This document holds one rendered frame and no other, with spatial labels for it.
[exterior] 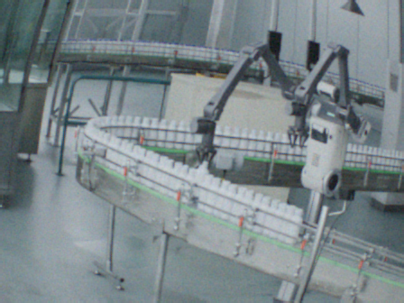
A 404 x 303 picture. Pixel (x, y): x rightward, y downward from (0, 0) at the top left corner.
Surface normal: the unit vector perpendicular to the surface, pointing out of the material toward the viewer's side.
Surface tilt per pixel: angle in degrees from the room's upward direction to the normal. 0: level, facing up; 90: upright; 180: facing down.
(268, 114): 90
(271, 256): 90
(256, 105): 90
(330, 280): 90
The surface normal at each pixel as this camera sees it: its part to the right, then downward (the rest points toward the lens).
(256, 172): 0.35, 0.22
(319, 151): -0.77, -0.02
